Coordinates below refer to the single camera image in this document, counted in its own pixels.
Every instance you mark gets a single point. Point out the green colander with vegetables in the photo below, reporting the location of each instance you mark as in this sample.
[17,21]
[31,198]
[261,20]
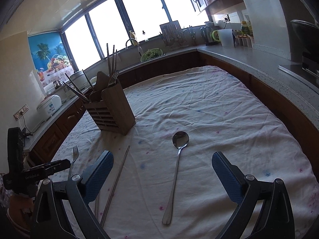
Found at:
[151,54]

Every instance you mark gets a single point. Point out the white rice cooker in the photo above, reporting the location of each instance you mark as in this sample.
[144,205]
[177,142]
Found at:
[49,106]

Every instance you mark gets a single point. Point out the large white cooker pot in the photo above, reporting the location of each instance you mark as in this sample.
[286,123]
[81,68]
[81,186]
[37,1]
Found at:
[79,79]

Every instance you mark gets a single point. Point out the white plastic jug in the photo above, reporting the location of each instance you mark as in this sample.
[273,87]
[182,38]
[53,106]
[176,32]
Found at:
[226,37]

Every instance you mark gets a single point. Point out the steel kitchen faucet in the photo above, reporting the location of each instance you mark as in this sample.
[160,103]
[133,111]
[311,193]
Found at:
[134,42]

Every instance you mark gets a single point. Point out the white floral tablecloth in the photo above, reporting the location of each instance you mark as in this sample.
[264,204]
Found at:
[218,113]

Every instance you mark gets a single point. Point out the black electric kettle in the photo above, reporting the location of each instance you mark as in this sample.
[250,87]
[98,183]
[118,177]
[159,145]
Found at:
[206,34]

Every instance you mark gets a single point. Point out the steel spoon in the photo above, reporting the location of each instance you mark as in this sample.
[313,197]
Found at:
[180,140]

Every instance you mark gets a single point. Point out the bamboo chopstick pair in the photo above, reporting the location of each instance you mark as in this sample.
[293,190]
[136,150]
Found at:
[112,191]

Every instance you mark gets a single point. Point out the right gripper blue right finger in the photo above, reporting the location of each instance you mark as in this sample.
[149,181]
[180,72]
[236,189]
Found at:
[275,219]

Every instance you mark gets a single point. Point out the tropical fruit window poster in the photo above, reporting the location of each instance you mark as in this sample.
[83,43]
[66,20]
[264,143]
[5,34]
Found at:
[50,58]

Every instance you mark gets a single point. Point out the condiment bottles group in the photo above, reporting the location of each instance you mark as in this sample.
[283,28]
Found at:
[244,36]

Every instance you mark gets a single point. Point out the wall power outlet strip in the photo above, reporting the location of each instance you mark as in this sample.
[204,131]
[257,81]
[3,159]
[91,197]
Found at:
[20,112]

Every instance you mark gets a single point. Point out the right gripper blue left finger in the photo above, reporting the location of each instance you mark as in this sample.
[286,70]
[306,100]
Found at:
[50,218]

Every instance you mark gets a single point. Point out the knife rack with utensils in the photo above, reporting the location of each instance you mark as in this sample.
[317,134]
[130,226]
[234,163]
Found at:
[172,35]

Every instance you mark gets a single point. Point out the wooden utensil holder box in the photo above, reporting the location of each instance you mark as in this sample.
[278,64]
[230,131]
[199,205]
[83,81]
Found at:
[108,106]

